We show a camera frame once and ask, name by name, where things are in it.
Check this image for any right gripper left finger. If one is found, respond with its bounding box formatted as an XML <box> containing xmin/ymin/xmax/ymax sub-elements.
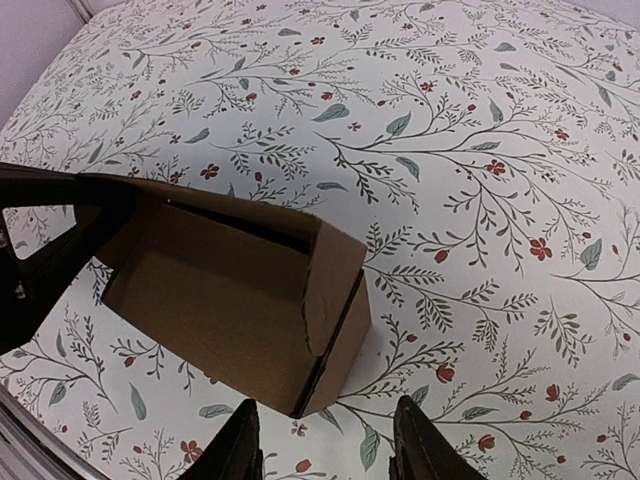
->
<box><xmin>178</xmin><ymin>399</ymin><xmax>264</xmax><ymax>480</ymax></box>

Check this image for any front aluminium rail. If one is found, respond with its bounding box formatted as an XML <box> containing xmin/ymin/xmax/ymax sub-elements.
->
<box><xmin>1</xmin><ymin>386</ymin><xmax>107</xmax><ymax>480</ymax></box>

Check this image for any brown cardboard box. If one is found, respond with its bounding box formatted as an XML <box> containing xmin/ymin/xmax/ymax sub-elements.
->
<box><xmin>98</xmin><ymin>178</ymin><xmax>371</xmax><ymax>419</ymax></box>

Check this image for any floral patterned table mat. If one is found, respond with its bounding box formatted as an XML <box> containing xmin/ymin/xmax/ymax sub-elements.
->
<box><xmin>1</xmin><ymin>1</ymin><xmax>639</xmax><ymax>479</ymax></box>

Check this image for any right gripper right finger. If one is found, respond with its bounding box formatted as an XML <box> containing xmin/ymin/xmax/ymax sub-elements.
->
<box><xmin>388</xmin><ymin>395</ymin><xmax>486</xmax><ymax>480</ymax></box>

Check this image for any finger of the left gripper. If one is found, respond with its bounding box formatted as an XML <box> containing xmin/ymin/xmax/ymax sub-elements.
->
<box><xmin>1</xmin><ymin>162</ymin><xmax>135</xmax><ymax>218</ymax></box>
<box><xmin>1</xmin><ymin>202</ymin><xmax>135</xmax><ymax>354</ymax></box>

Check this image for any left aluminium frame post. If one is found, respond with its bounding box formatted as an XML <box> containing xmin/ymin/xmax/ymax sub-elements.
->
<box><xmin>66</xmin><ymin>0</ymin><xmax>95</xmax><ymax>24</ymax></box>

